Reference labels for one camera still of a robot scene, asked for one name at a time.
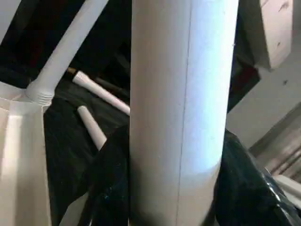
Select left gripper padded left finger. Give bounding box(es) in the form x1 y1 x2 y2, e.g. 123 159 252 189
78 125 131 226

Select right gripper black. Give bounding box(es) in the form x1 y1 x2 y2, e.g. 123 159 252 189
228 45 261 113

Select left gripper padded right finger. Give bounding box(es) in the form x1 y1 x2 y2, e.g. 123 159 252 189
214 129 301 226

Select white plastic table leg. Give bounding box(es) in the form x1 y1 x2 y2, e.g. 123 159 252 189
72 71 131 116
77 105 109 151
129 0 239 226
26 0 110 106

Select white plastic table top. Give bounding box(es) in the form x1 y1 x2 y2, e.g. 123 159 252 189
0 81 53 226

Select black plastic mat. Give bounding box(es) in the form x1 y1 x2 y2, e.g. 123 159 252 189
0 66 132 226

